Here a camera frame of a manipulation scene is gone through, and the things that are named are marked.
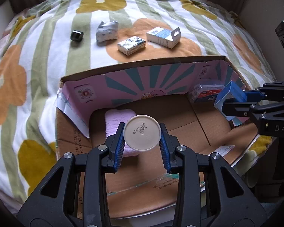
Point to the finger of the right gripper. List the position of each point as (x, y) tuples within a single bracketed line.
[(254, 95), (240, 109)]

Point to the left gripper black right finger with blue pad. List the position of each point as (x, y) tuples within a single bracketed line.
[(210, 192)]

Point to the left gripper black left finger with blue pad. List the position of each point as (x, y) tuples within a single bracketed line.
[(73, 193)]

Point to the small blue box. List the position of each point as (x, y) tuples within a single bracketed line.
[(231, 92)]

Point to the cream round jar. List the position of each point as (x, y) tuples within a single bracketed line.
[(142, 133)]

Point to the floral tissue pack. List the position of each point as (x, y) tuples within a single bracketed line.
[(131, 45)]

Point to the small black cube box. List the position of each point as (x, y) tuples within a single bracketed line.
[(76, 36)]

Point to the red blue plastic case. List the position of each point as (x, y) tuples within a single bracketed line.
[(203, 92)]

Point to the open cardboard box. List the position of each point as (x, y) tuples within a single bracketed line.
[(157, 90)]

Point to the pink folded towel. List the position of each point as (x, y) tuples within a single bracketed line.
[(113, 118)]

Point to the white blue carton box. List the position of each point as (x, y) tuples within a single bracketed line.
[(164, 37)]

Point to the folded white patterned sock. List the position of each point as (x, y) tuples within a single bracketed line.
[(107, 31)]

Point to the floral striped blanket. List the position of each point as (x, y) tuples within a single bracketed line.
[(37, 52)]

